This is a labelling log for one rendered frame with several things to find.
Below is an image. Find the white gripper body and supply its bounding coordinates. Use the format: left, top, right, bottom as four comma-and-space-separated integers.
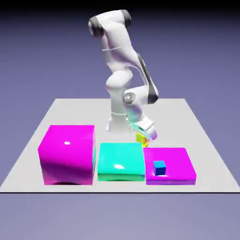
134, 120, 158, 141

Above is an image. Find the small yellow cube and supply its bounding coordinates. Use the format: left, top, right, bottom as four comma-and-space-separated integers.
136, 132, 150, 148

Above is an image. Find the small blue cube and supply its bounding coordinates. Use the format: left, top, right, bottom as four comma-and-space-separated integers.
153, 160, 167, 176

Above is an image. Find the large flat magenta box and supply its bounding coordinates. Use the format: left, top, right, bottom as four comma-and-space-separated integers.
142, 147, 197, 186

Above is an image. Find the large cyan box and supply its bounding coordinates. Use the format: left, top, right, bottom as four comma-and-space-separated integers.
97, 142, 146, 182

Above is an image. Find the large tall magenta box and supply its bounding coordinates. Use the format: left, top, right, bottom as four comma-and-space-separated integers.
37, 125, 96, 186

